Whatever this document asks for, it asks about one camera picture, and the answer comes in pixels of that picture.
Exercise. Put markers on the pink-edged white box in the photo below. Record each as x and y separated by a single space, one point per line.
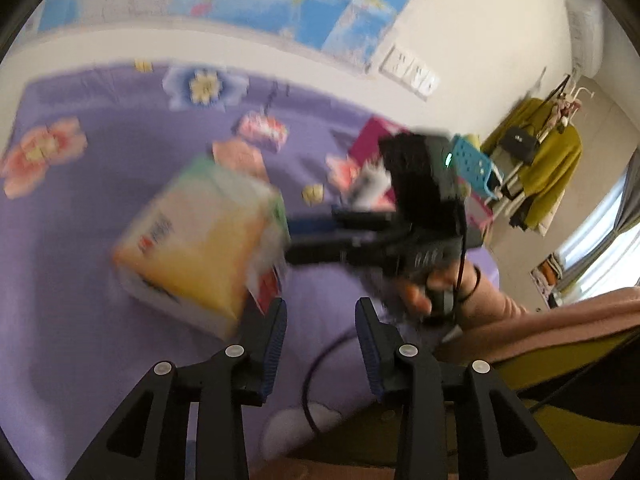
370 140

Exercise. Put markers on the bright window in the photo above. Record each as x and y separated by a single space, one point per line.
600 240

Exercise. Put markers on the person's right forearm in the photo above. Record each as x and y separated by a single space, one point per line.
550 325

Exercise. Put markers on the black handbag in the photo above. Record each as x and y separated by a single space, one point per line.
520 142

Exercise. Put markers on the colourful wall map poster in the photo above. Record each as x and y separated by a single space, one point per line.
325 5

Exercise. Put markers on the white wall switch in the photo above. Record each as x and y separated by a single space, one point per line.
428 82

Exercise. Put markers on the pink white tissue pack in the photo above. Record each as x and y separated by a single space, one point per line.
262 130

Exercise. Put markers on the olive yellow coat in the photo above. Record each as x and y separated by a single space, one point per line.
555 160

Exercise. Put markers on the green white plush toy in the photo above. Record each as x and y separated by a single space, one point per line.
370 185

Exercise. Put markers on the person's right hand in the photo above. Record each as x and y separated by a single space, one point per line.
417 300

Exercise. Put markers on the white clothes rack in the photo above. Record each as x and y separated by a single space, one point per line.
572 92

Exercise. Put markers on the yellow tissue pack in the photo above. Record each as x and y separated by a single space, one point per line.
200 245

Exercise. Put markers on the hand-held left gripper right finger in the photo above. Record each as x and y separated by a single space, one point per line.
367 345

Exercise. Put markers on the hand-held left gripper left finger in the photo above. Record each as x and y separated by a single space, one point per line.
275 340

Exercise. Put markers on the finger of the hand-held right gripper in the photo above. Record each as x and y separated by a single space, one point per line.
330 252
360 219

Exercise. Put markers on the white air conditioner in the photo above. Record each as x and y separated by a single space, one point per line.
585 30

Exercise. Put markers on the white wall socket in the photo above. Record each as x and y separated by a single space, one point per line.
395 62
412 72

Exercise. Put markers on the person's olive black clothing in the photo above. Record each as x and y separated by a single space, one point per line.
575 440

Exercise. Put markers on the purple floral bed sheet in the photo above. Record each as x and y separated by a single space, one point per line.
100 360

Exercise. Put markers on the teal perforated storage rack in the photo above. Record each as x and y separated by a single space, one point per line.
470 162

